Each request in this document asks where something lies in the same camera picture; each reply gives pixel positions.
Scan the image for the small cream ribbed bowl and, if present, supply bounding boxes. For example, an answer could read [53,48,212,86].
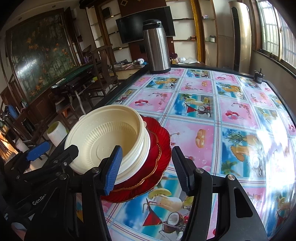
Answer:
[64,104,148,175]

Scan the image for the red glass plate with sticker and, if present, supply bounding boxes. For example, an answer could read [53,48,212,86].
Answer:
[101,116,171,203]

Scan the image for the white foam bowl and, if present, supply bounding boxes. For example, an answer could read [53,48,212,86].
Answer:
[115,130,151,185]

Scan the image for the green mahjong table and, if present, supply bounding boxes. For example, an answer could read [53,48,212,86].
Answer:
[51,64,94,94]

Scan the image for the dark wooden chair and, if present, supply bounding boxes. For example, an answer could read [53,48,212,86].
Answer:
[84,44,119,99]

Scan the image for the colourful fruit pattern tablecloth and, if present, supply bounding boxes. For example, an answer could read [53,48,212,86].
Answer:
[98,67,295,240]

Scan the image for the flower landscape painting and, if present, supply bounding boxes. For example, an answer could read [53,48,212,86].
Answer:
[6,11,77,101]

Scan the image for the small black motor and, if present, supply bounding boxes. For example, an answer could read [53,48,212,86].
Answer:
[253,68,264,84]

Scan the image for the black television screen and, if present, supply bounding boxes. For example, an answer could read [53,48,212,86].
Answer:
[116,6,176,43]

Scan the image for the stainless steel thermos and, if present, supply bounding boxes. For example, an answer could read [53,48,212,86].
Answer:
[142,19,171,74]

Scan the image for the window with metal grille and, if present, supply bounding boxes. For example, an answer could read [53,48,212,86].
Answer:
[256,1,295,71]

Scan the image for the beige standing air conditioner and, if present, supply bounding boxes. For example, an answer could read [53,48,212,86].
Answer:
[229,1,252,73]

